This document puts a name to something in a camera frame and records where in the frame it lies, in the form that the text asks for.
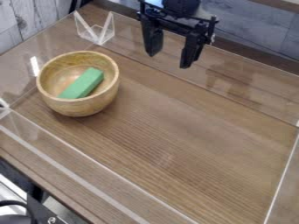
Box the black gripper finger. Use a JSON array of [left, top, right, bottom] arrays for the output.
[[180, 31, 204, 69], [140, 14, 164, 57]]

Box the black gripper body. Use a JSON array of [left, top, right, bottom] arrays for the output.
[[137, 0, 218, 45]]

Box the green rectangular block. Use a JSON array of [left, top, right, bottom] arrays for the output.
[[58, 67, 104, 99]]

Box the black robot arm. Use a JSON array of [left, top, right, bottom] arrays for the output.
[[137, 0, 218, 69]]

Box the wooden bowl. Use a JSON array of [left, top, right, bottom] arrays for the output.
[[36, 51, 120, 117]]

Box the clear acrylic corner bracket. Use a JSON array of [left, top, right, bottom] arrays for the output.
[[73, 11, 114, 46]]

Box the clear acrylic tray wall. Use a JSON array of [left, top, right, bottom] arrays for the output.
[[0, 102, 198, 224]]

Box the black table frame bracket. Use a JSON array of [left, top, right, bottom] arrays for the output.
[[26, 195, 69, 224]]

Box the black cable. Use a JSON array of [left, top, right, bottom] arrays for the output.
[[0, 199, 33, 224]]

